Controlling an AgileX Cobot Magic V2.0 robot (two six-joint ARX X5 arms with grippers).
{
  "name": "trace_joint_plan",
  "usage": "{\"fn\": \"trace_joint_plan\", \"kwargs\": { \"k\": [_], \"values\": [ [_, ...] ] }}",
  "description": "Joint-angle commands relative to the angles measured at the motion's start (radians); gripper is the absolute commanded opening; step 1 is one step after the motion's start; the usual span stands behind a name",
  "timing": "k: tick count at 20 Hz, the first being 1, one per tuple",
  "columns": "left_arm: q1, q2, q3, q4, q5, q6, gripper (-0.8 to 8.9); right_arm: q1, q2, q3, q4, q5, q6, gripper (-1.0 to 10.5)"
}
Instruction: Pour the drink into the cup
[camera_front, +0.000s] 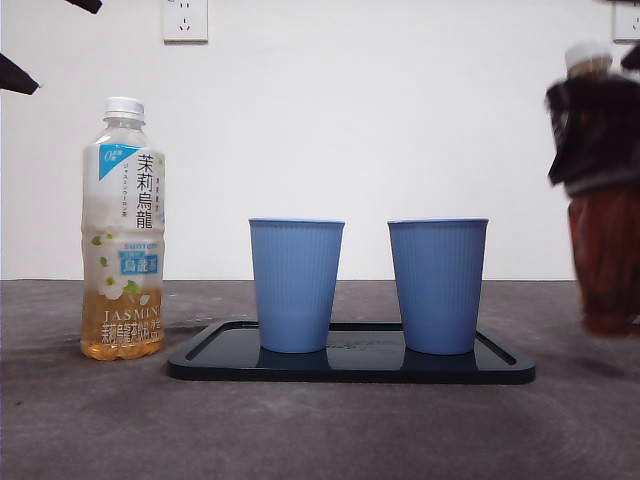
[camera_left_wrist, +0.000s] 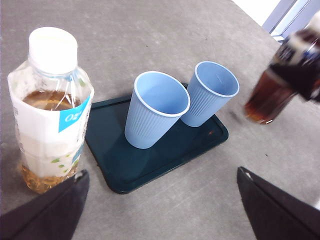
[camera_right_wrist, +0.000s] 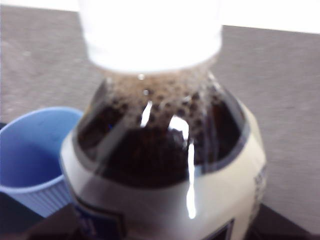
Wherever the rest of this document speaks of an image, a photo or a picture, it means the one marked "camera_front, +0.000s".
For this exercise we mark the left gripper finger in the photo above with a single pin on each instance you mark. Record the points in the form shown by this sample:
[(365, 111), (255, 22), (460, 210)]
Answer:
[(12, 77), (87, 4)]

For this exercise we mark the dark rectangular tray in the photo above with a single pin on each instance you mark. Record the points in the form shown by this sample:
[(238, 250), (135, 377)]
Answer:
[(350, 370)]

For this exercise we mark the blue ribbed plastic cup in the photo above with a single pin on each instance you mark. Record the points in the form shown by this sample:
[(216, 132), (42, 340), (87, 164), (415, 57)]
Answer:
[(437, 285), (295, 285)]

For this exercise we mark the jasmine tea bottle white label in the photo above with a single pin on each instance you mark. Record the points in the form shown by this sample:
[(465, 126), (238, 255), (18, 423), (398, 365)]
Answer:
[(122, 200)]

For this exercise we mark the white wall socket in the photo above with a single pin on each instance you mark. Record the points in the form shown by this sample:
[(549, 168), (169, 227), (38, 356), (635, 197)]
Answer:
[(627, 25), (185, 22)]

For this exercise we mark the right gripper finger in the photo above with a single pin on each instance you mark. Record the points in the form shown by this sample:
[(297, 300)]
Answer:
[(590, 135)]

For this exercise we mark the dark oolong tea bottle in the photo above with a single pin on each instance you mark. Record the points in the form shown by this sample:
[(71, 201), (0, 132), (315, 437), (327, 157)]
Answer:
[(607, 260)]

